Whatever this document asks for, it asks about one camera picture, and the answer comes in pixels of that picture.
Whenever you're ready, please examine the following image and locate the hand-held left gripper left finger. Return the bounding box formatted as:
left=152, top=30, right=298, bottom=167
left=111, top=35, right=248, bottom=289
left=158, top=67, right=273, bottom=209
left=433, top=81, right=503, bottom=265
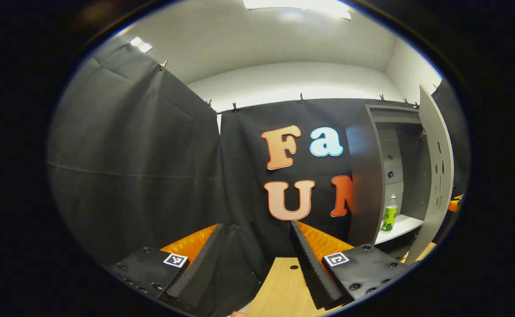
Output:
left=107, top=223, right=226, bottom=309

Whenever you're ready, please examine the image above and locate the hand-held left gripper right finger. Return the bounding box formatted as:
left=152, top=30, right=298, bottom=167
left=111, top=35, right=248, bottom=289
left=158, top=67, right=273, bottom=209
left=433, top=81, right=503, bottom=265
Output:
left=289, top=220, right=411, bottom=310

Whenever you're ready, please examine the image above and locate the green label plastic bottle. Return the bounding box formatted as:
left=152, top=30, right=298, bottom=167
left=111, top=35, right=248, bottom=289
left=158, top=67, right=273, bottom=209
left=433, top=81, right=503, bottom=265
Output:
left=381, top=194, right=399, bottom=233

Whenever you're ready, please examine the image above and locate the beige cabinet door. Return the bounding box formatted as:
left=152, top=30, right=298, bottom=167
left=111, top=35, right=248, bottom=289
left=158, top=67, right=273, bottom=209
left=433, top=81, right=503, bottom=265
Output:
left=405, top=85, right=455, bottom=265

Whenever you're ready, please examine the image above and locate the grey cabinet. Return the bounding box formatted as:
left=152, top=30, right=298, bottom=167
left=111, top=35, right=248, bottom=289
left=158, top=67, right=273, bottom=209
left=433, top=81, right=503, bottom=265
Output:
left=346, top=104, right=432, bottom=260

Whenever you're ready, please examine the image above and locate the black backdrop cloth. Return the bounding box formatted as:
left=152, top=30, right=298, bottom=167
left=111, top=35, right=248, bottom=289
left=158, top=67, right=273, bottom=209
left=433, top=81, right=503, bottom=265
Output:
left=47, top=42, right=471, bottom=309

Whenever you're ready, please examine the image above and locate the row of black cloth clips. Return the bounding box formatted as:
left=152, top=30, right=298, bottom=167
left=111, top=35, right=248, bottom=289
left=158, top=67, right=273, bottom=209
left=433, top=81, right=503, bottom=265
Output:
left=159, top=61, right=438, bottom=113

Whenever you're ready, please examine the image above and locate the small ceiling light panel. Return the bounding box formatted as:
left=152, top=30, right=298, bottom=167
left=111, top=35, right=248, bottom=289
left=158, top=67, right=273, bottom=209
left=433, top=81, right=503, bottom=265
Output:
left=130, top=37, right=153, bottom=53

